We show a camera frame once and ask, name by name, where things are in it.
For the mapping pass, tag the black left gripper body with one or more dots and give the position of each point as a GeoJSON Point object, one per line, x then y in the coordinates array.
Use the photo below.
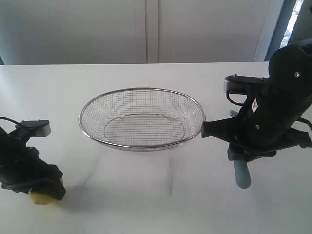
{"type": "Point", "coordinates": [22, 171]}

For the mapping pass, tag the yellow lemon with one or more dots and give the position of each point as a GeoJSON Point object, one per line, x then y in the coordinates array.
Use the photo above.
{"type": "Point", "coordinates": [42, 202]}

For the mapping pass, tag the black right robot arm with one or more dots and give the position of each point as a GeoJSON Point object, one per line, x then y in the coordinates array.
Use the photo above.
{"type": "Point", "coordinates": [292, 62]}

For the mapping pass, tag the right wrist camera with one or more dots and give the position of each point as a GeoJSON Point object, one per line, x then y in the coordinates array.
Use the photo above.
{"type": "Point", "coordinates": [239, 84]}

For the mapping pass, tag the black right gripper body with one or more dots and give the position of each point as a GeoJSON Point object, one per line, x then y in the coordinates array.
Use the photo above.
{"type": "Point", "coordinates": [266, 116]}

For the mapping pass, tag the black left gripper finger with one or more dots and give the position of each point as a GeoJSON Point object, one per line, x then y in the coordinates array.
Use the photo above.
{"type": "Point", "coordinates": [53, 172]}
{"type": "Point", "coordinates": [48, 190]}

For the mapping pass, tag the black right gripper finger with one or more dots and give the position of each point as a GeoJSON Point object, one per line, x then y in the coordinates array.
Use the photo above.
{"type": "Point", "coordinates": [236, 153]}
{"type": "Point", "coordinates": [225, 128]}

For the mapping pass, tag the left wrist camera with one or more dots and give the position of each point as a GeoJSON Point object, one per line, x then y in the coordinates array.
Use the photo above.
{"type": "Point", "coordinates": [38, 128]}

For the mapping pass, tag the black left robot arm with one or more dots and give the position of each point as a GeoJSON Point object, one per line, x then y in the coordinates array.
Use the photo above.
{"type": "Point", "coordinates": [15, 139]}

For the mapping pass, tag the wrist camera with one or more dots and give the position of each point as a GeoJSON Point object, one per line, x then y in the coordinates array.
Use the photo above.
{"type": "Point", "coordinates": [38, 128]}
{"type": "Point", "coordinates": [239, 84]}

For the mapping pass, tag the oval wire mesh basket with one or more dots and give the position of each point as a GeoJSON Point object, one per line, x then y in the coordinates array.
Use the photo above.
{"type": "Point", "coordinates": [142, 119]}

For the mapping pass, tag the teal handled peeler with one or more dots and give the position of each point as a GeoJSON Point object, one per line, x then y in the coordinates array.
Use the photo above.
{"type": "Point", "coordinates": [242, 175]}

